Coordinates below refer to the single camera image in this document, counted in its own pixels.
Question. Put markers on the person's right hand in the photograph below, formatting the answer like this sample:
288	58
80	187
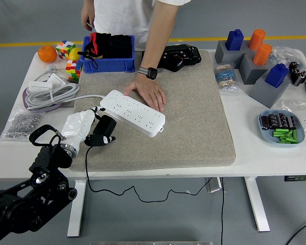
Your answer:
88	16

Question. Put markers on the person's left hand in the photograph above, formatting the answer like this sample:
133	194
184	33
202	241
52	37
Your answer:
148	92

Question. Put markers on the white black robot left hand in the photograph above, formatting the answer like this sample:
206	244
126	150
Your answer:
75	127

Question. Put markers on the white power strip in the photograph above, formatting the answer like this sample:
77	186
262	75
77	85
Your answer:
137	120

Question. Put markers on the black plug adapter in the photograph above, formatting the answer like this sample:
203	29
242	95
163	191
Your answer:
107	125

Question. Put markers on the person's right forearm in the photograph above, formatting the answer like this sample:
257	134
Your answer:
88	3

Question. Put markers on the person's left forearm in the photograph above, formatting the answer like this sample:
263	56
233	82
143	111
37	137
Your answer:
155	38

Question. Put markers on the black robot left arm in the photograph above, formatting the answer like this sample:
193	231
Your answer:
20	204

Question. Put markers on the black wrist watch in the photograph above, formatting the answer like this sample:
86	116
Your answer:
151	73

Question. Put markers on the person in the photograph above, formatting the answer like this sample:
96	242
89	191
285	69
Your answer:
122	15

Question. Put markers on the yellow lemon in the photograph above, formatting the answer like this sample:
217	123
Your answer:
75	54

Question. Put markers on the white-edged puzzle cube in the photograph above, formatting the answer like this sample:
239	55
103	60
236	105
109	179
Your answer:
65	49

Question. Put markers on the grey-brown mat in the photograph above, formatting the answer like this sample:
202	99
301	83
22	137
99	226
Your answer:
181	114

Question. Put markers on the blue plastic bin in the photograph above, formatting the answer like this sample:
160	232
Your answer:
109	65

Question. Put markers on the black machine housing part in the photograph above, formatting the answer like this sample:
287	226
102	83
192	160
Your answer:
183	57

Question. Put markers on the bag of metal screws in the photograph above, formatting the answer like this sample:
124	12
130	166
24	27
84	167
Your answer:
21	125

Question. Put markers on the white rectangular box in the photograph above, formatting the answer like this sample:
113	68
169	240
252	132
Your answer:
39	86

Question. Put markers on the stickerless colourful puzzle cube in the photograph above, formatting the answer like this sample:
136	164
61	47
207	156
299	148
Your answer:
72	69

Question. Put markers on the orange fruit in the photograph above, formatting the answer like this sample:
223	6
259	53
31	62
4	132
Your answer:
47	54

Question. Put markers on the bag of resistors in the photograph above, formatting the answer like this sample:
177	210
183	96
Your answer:
225	77

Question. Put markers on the white table leg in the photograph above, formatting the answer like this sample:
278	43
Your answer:
76	209
257	204

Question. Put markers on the grey block holder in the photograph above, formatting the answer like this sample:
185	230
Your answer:
267	95
252	74
227	57
248	51

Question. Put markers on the blue square peg block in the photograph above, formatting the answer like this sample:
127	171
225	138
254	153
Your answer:
234	39
276	76

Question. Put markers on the metal box under table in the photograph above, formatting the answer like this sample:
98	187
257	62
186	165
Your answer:
213	185

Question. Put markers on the orange cylinder peg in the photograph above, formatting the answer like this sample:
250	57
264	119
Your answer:
262	54
257	39

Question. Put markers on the light blue tray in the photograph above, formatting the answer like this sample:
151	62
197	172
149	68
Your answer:
266	137

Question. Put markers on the green cylindrical battery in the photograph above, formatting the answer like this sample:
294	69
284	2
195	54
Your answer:
280	130
280	134
288	140
289	133
294	135

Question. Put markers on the clear plastic bag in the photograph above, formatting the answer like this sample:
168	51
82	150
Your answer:
283	54

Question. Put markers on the bundle of black cylinders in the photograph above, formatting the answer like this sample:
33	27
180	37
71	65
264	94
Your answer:
298	74

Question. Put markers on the table height control panel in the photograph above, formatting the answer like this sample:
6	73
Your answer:
299	178

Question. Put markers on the white square wall plate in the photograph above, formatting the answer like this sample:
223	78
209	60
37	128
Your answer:
56	80

